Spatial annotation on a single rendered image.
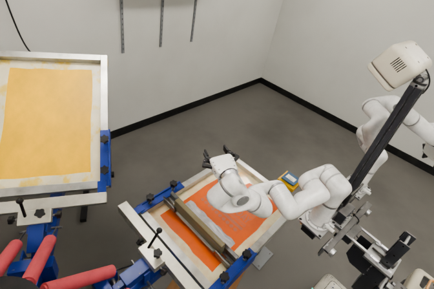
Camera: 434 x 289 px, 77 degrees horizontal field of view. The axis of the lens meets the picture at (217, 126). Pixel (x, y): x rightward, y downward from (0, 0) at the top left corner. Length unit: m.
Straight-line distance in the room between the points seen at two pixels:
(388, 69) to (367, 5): 3.30
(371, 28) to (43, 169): 4.17
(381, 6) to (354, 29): 0.42
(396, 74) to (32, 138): 1.70
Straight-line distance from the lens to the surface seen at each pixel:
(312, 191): 1.33
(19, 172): 1.65
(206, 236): 1.48
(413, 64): 1.29
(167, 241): 1.50
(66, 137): 1.65
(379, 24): 4.54
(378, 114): 1.54
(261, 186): 1.25
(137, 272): 1.37
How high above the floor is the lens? 2.27
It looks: 35 degrees down
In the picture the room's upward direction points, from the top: 12 degrees clockwise
